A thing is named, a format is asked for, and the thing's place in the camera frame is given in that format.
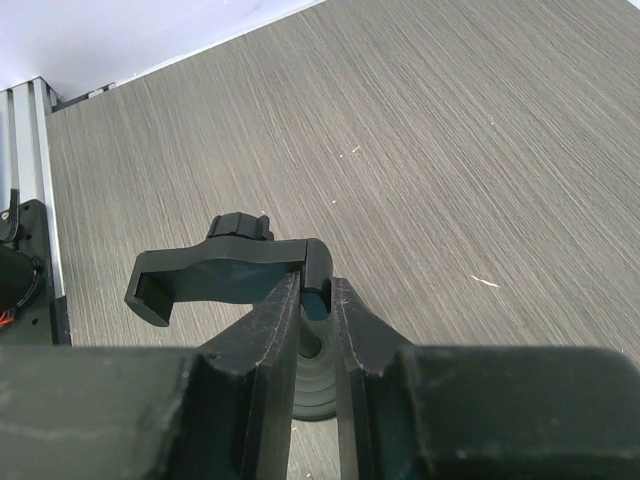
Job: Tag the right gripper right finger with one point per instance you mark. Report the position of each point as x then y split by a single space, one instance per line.
407 411

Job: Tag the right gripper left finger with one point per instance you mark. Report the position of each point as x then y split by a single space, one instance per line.
222 411

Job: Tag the black phone stand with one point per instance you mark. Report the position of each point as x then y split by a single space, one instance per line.
241 262

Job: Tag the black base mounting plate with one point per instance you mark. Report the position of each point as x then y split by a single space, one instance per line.
31 313

